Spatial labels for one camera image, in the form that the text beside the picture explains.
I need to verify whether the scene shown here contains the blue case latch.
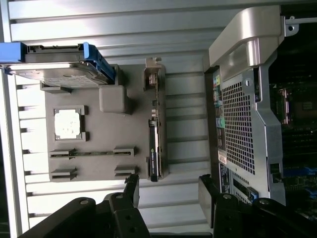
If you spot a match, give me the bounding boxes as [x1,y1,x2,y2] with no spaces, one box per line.
[247,187,259,202]

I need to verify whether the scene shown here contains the open PC case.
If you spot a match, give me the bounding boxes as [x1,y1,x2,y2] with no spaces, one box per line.
[204,0,317,225]

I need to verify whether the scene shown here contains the silver CPU chip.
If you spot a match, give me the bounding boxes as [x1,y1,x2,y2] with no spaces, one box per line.
[53,110,83,141]

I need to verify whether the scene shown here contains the hard disk in blue carrier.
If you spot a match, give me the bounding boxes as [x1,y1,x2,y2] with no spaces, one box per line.
[0,41,117,89]

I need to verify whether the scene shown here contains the CPU socket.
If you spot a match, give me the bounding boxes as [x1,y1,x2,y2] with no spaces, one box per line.
[277,88,317,126]

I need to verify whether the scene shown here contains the green motherboard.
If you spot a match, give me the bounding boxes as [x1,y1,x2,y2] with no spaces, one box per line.
[268,81,317,196]

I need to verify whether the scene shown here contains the grey parts rack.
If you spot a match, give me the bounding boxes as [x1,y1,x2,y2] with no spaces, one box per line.
[39,63,170,183]

